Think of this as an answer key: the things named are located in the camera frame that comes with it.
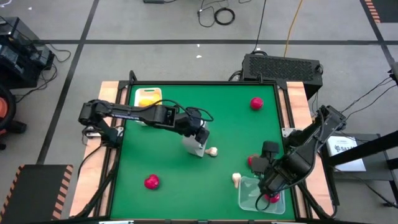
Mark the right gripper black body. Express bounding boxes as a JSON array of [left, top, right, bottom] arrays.
[[251, 141, 301, 195]]

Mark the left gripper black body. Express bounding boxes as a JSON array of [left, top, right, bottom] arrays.
[[174, 108, 206, 138]]

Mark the white plastic basket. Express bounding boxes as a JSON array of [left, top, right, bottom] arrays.
[[134, 87, 163, 126], [182, 121, 208, 158]]

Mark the clear plastic basket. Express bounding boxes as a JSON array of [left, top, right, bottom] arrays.
[[238, 175, 286, 215]]

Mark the white printed paper sheet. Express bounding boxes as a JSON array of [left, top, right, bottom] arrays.
[[325, 135, 367, 173]]

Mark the wooden side board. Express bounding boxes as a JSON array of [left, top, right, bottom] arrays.
[[285, 81, 335, 218], [68, 81, 121, 218]]

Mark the black metal beam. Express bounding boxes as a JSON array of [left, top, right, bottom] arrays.
[[323, 129, 398, 167]]

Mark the grey side table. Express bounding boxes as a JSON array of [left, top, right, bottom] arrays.
[[320, 133, 398, 183]]

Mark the black computer case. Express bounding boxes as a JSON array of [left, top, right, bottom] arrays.
[[241, 53, 323, 94]]

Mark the large black hazard-striped mat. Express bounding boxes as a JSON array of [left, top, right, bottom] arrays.
[[0, 164, 75, 224]]

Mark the black equipment rack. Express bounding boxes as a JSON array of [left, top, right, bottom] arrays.
[[0, 16, 56, 90]]

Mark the orange and black machine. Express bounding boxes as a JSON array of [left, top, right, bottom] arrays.
[[0, 84, 28, 151]]

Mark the small black hazard-striped mat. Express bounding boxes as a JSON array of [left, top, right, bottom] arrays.
[[362, 0, 398, 24]]

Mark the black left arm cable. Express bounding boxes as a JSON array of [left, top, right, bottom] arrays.
[[141, 98, 215, 123]]

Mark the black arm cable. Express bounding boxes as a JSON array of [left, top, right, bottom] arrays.
[[141, 98, 215, 123], [255, 185, 272, 213]]

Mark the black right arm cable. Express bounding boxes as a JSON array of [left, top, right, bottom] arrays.
[[255, 185, 272, 213]]

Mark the coiled black cable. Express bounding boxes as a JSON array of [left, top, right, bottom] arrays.
[[213, 7, 236, 26]]

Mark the thin black floor cable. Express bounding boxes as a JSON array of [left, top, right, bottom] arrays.
[[197, 0, 218, 28]]

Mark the long black hanging cable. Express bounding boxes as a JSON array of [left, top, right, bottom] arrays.
[[252, 0, 267, 53]]

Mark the long yellow hanging cable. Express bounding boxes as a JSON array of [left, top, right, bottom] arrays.
[[283, 0, 304, 58]]

